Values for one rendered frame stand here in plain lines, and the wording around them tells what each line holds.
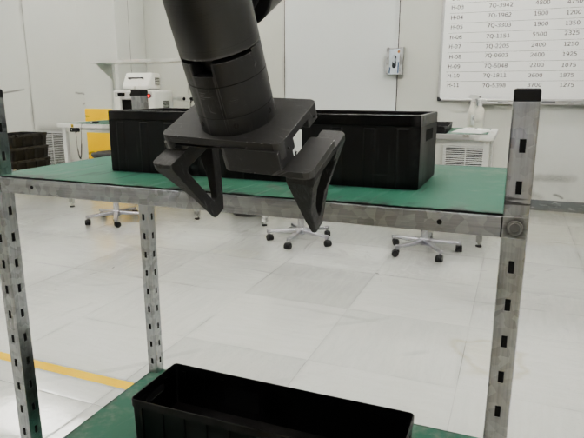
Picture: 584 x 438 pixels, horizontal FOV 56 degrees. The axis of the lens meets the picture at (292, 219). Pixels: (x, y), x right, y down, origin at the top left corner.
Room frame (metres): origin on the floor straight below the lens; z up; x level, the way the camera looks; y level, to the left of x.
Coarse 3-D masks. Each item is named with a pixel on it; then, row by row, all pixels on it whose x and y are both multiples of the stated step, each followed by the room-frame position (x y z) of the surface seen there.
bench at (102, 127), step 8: (104, 120) 5.71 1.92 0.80; (64, 128) 5.20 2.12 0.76; (80, 128) 5.15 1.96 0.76; (88, 128) 5.06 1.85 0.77; (96, 128) 5.02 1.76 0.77; (104, 128) 4.99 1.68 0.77; (64, 136) 5.21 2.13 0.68; (64, 144) 5.21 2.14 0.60; (64, 152) 5.21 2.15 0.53; (72, 200) 5.21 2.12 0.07
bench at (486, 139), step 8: (456, 128) 4.50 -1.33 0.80; (440, 136) 3.90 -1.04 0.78; (448, 136) 3.88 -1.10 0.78; (456, 136) 3.86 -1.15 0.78; (464, 136) 3.84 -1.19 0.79; (472, 136) 3.82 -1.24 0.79; (480, 136) 3.80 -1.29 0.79; (488, 136) 3.78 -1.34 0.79; (448, 144) 3.92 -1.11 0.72; (456, 144) 3.89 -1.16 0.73; (464, 144) 3.88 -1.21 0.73; (472, 144) 3.86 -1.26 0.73; (480, 144) 3.84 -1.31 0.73; (488, 144) 3.81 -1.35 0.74; (488, 152) 3.81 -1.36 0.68; (488, 160) 4.42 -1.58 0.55; (264, 216) 4.44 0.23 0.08; (264, 224) 4.45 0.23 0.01; (480, 240) 3.81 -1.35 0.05
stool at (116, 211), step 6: (102, 150) 4.70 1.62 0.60; (108, 150) 4.71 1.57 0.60; (96, 156) 4.48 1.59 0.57; (114, 204) 4.60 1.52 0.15; (102, 210) 4.74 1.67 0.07; (108, 210) 4.67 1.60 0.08; (114, 210) 4.59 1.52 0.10; (120, 210) 4.61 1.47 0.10; (126, 210) 4.62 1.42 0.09; (132, 210) 4.85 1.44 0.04; (90, 216) 4.49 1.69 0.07; (96, 216) 4.52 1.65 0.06; (114, 216) 4.43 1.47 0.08; (90, 222) 4.49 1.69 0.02; (114, 222) 4.38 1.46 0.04; (120, 222) 4.40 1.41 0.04
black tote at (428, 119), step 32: (128, 128) 1.02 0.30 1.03; (160, 128) 0.99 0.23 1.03; (320, 128) 0.88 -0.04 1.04; (352, 128) 0.86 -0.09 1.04; (384, 128) 0.84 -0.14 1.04; (416, 128) 0.82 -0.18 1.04; (128, 160) 1.02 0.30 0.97; (352, 160) 0.86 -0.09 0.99; (384, 160) 0.84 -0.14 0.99; (416, 160) 0.82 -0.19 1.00
